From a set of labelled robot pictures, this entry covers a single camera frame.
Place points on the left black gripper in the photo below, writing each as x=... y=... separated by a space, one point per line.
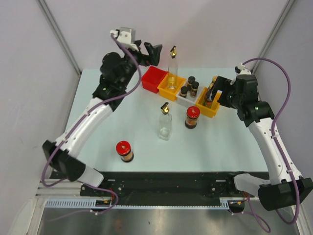
x=153 y=52

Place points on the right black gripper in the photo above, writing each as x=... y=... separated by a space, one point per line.
x=221 y=83

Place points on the green label sauce bottle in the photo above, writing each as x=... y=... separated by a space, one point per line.
x=208 y=100
x=212 y=82

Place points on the black lid spice jar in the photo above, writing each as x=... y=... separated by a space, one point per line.
x=190 y=81
x=194 y=89
x=184 y=92

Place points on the glass oil bottle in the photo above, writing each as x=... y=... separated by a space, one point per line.
x=172 y=69
x=165 y=122

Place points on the red lid jar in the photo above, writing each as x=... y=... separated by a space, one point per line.
x=125 y=152
x=192 y=115

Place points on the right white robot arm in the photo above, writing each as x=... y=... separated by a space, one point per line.
x=286 y=185

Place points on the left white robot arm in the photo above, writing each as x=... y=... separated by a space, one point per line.
x=116 y=73

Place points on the right yellow plastic bin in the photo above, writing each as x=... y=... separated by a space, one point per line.
x=209 y=112

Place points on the yellow plastic bin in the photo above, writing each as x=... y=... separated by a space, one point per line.
x=209 y=112
x=170 y=94

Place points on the red plastic bin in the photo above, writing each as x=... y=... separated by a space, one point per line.
x=152 y=78

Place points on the white plastic bin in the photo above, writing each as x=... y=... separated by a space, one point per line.
x=189 y=100

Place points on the left yellow plastic bin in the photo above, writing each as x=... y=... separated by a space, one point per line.
x=170 y=94

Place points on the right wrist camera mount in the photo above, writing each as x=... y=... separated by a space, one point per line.
x=242 y=70

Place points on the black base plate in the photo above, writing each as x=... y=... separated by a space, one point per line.
x=169 y=189

